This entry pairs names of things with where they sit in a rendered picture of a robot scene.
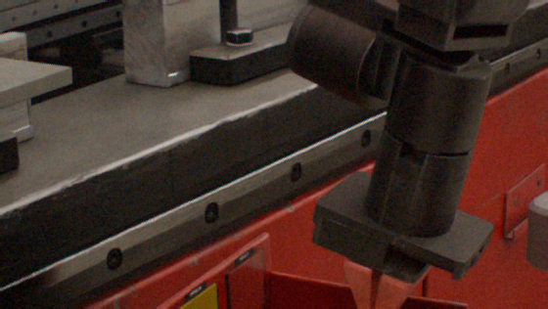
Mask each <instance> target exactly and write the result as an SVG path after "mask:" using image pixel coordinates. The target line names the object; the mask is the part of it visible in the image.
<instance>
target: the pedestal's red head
mask: <svg viewBox="0 0 548 309"><path fill-rule="evenodd" d="M253 246H254V253H256V252H257V251H258V250H259V249H260V248H262V247H263V262H264V281H265V300H266V307H265V308H264V309H357V306H356V303H355V298H354V296H353V294H352V291H351V288H350V286H347V285H342V284H337V283H333V282H328V281H323V280H314V279H309V278H304V277H299V276H295V275H290V274H285V273H280V272H276V271H271V257H270V237H269V234H267V233H262V234H261V235H259V236H258V237H257V238H255V240H254V241H251V242H249V243H248V244H246V245H245V246H244V247H242V248H241V249H239V250H238V251H237V252H236V253H233V254H232V255H231V256H229V257H228V258H227V259H225V260H224V261H222V262H221V263H220V264H218V265H217V266H215V267H214V268H212V269H211V270H210V271H208V272H207V274H204V275H202V276H201V277H200V278H198V279H197V280H196V281H195V282H192V283H191V284H190V285H188V286H187V287H186V288H183V289H182V290H181V291H179V292H178V293H177V294H176V295H173V296H172V297H171V298H169V300H166V301H165V302H164V303H163V304H162V305H161V306H158V307H157V308H156V309H177V308H179V307H180V306H181V305H183V304H184V303H185V297H184V295H186V294H187V293H188V292H189V291H190V290H193V289H194V288H196V287H197V286H198V285H199V284H200V283H203V282H204V281H206V282H207V286H211V284H213V283H214V282H215V281H217V290H218V305H219V309H228V304H227V288H226V284H225V274H226V273H228V272H229V271H230V270H232V269H233V268H234V267H235V263H234V260H235V259H236V258H237V257H238V256H239V255H241V254H244V253H245V252H246V251H248V250H249V249H250V248H252V247H253ZM399 309H468V304H467V303H464V304H462V303H458V302H454V301H452V302H450V301H445V300H441V299H440V300H437V299H432V298H427V297H425V298H424V297H419V296H415V295H408V297H407V298H406V299H405V300H404V302H403V304H402V305H401V306H400V308H399Z"/></svg>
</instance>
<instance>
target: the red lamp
mask: <svg viewBox="0 0 548 309"><path fill-rule="evenodd" d="M228 282H229V297H230V302H231V309H262V307H263V306H264V305H265V301H264V281H263V264H262V250H260V251H258V252H257V253H256V254H255V255H254V256H251V257H250V258H249V259H247V260H246V261H245V262H243V263H242V264H241V265H239V267H236V268H235V269H234V270H232V271H231V272H230V273H228Z"/></svg>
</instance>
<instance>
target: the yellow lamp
mask: <svg viewBox="0 0 548 309"><path fill-rule="evenodd" d="M180 309H218V307H217V296H216V284H213V285H212V286H210V287H209V288H207V289H206V290H205V291H203V292H201V293H200V294H199V295H198V296H196V297H195V298H194V299H191V301H189V302H188V303H187V304H185V305H183V306H182V307H181V308H180Z"/></svg>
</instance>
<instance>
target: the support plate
mask: <svg viewBox="0 0 548 309"><path fill-rule="evenodd" d="M71 70H72V68H71V67H69V66H55V65H46V64H41V63H32V62H27V61H18V60H13V59H10V60H9V59H4V58H0V110H1V109H3V108H5V107H8V106H11V105H13V104H15V103H19V102H21V101H24V100H27V99H30V98H32V97H35V96H38V95H40V94H44V93H46V92H49V91H52V90H54V89H58V88H60V87H64V86H66V85H69V84H72V75H71Z"/></svg>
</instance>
